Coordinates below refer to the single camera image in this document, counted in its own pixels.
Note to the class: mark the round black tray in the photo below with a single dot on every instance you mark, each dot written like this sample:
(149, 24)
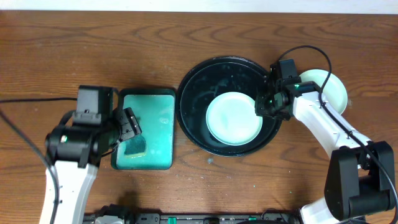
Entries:
(209, 79)

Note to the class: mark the mint green plate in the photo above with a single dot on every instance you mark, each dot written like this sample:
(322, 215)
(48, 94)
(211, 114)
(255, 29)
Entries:
(231, 119)
(334, 90)

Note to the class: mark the dark green scrub sponge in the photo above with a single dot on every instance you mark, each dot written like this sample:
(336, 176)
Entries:
(135, 147)

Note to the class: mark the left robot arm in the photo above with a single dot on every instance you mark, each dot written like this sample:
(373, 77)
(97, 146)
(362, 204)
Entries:
(75, 148)

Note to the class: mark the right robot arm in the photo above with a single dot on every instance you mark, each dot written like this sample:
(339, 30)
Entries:
(360, 179)

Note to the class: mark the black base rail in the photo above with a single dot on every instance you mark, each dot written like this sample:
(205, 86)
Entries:
(119, 214)

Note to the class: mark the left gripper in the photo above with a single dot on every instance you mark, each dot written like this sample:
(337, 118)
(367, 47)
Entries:
(127, 123)

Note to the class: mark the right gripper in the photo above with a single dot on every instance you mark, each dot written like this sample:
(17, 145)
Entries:
(260, 109)

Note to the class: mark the rectangular green soapy tray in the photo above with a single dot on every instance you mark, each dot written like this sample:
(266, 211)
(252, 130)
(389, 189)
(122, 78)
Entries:
(155, 113)

